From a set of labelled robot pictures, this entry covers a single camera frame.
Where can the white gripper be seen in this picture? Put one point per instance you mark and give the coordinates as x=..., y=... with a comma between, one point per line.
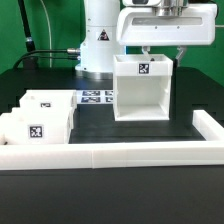
x=153, y=24

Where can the white drawer cabinet housing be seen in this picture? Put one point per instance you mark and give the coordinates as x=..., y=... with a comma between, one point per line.
x=142, y=87

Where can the white front drawer box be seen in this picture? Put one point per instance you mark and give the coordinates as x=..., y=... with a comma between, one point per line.
x=43, y=126

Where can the white drawer box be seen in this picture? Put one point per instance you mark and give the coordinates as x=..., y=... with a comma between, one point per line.
x=49, y=98
x=43, y=126

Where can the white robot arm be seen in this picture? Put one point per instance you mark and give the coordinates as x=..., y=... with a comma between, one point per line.
x=113, y=25

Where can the white rear drawer box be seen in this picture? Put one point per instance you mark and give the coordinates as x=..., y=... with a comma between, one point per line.
x=49, y=98

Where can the white sheet with fiducial markers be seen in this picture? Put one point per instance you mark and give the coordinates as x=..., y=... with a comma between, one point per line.
x=94, y=96

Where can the black pole with clamp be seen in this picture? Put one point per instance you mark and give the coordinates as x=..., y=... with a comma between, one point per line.
x=30, y=63

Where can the white U-shaped border frame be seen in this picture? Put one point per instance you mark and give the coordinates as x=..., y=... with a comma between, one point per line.
x=208, y=151

